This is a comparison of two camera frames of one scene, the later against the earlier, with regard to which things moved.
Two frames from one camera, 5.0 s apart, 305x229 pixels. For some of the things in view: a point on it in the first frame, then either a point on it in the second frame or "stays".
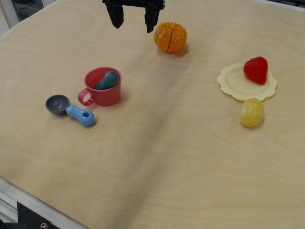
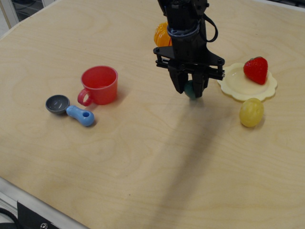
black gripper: (152, 8) to (190, 54)
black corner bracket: (27, 219) stays
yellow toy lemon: (251, 112) stays
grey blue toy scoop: (59, 104) stays
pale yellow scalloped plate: (234, 81) stays
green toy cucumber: (110, 80) to (188, 89)
